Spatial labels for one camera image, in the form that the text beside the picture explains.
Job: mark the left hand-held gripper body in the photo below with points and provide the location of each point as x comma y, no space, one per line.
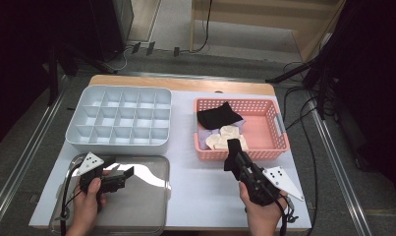
90,162

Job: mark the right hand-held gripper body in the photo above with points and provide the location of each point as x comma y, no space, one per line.
282,180

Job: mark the black sock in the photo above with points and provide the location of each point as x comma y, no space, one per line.
231,147
216,116

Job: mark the grey divided storage box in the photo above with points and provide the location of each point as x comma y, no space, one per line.
120,149

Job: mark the cream sock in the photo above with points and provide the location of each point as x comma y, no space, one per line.
230,130
220,142

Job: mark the pink perforated basket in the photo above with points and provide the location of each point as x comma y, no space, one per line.
264,131

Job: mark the clear grey box lid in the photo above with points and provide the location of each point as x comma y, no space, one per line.
140,209

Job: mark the person's right hand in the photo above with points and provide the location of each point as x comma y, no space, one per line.
264,219

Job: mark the person's left hand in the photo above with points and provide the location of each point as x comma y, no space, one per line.
85,213

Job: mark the black stand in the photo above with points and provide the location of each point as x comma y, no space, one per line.
294,72
53,75

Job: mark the black plug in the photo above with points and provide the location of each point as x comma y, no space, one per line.
136,47
150,48
176,51

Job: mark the dark curtain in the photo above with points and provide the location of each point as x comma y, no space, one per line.
15,65
375,98

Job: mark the black cabinet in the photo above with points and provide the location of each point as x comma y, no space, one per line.
103,26

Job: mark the light wooden shelf unit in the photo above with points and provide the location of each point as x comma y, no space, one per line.
251,19

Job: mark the light wooden panel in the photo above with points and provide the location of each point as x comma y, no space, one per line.
143,16

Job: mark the metal floor rail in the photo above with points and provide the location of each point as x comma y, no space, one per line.
185,76
22,160
336,170

